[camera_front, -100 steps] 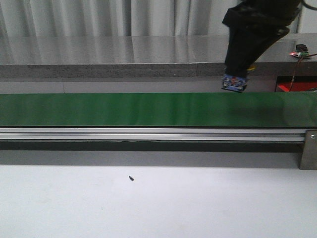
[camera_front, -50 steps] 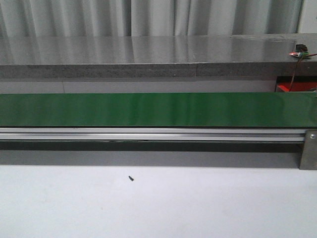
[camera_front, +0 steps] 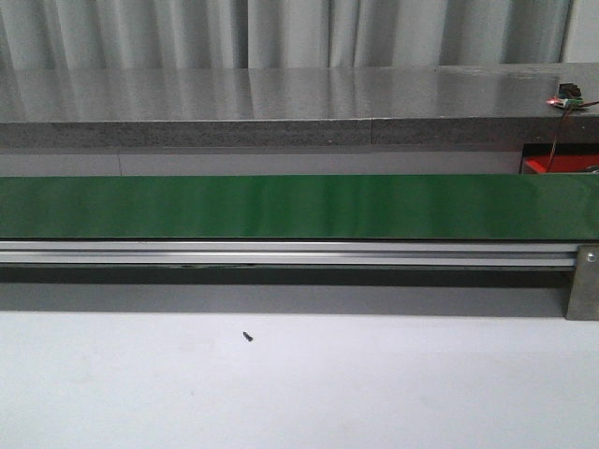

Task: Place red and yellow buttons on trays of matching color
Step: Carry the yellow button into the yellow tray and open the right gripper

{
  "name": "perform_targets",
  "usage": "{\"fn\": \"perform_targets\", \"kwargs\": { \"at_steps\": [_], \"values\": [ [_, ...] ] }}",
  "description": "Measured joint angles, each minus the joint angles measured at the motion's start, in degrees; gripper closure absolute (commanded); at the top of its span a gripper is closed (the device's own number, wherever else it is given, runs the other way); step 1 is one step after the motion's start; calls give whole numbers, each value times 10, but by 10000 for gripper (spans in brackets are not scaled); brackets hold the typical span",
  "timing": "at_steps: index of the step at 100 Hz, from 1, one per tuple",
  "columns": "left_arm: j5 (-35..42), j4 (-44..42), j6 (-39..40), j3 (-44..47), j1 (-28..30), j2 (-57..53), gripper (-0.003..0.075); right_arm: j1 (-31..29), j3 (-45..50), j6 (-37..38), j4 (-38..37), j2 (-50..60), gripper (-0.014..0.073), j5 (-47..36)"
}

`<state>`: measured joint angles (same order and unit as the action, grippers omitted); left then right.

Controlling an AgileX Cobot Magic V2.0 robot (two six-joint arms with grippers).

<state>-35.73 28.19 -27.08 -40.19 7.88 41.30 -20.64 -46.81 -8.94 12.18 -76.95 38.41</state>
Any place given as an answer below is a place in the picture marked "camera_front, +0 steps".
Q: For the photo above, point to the grey stone shelf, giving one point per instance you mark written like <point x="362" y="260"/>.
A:
<point x="414" y="105"/>

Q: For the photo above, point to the green conveyor belt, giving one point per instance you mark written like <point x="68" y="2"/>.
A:
<point x="464" y="207"/>

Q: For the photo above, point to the red plastic tray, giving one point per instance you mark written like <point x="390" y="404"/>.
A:
<point x="559" y="164"/>

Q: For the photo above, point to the small green circuit board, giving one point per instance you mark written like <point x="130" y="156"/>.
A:
<point x="567" y="103"/>

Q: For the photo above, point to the small black connector block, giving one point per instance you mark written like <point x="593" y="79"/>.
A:
<point x="569" y="90"/>

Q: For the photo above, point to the grey curtain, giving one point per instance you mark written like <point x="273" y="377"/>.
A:
<point x="294" y="34"/>

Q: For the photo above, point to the aluminium conveyor frame rail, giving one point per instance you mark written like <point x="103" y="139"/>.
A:
<point x="441" y="254"/>

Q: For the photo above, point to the steel conveyor support bracket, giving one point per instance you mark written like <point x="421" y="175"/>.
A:
<point x="583" y="303"/>

